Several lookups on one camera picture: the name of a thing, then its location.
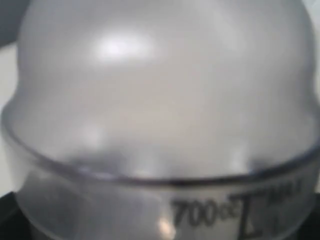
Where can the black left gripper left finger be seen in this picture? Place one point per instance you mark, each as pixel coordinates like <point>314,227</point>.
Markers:
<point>13,224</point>

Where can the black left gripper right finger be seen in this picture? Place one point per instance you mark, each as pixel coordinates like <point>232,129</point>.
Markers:
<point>310,229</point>

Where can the clear plastic shaker bottle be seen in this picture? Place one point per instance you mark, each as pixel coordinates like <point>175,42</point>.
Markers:
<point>164,119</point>

